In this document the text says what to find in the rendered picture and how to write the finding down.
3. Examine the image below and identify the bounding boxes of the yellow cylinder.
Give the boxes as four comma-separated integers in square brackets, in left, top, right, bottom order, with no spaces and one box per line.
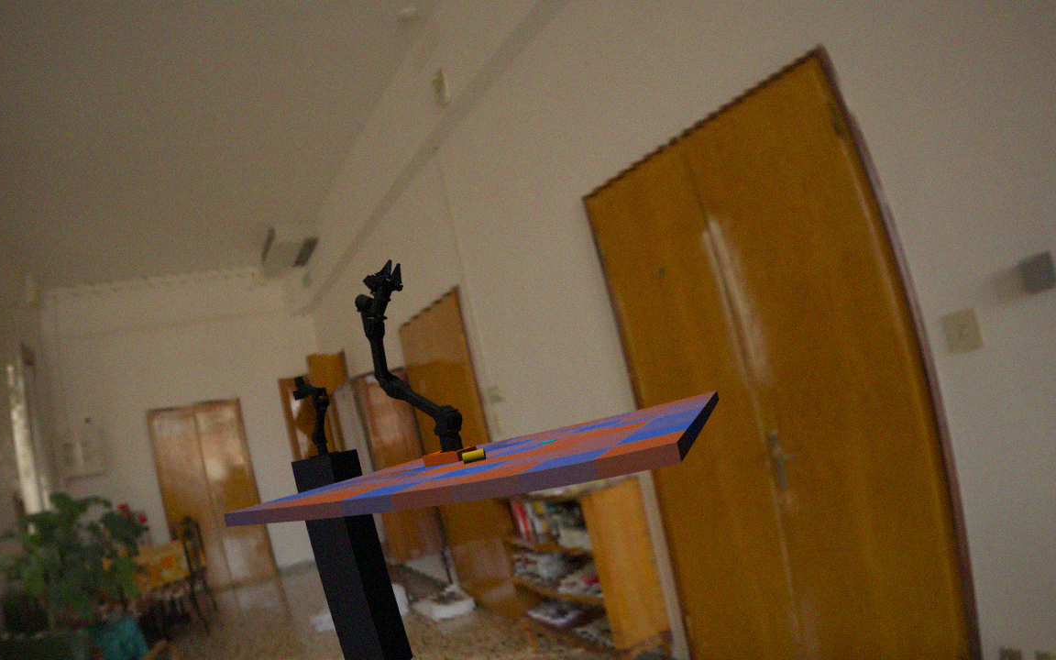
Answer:
[463,448,486,464]

